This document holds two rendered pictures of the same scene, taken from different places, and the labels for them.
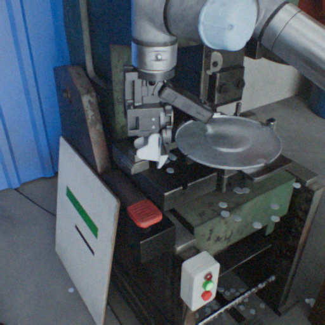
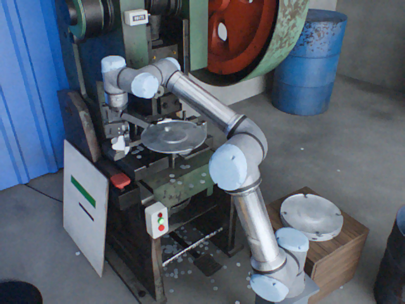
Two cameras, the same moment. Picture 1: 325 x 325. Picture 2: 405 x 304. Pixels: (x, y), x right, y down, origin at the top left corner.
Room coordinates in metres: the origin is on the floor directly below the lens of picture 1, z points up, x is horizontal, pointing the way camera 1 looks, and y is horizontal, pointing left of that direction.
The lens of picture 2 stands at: (-0.57, -0.14, 1.58)
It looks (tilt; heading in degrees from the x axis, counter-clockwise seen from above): 32 degrees down; 354
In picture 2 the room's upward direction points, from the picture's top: straight up
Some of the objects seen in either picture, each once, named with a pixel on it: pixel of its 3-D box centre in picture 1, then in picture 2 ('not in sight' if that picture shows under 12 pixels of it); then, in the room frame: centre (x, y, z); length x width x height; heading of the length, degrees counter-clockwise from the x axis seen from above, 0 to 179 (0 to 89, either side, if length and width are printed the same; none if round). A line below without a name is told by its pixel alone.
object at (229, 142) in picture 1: (227, 139); (173, 135); (0.84, -0.18, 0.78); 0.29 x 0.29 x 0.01
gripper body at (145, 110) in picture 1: (149, 99); (116, 118); (0.59, 0.02, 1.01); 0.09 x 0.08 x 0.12; 101
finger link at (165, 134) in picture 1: (164, 133); (125, 135); (0.57, 0.00, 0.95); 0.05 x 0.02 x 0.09; 11
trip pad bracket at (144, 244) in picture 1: (152, 252); (128, 204); (0.58, 0.02, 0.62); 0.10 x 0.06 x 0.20; 123
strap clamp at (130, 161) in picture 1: (151, 145); (126, 142); (0.85, 0.03, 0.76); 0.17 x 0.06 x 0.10; 123
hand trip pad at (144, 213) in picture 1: (145, 223); (121, 186); (0.57, 0.04, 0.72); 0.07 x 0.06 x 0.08; 33
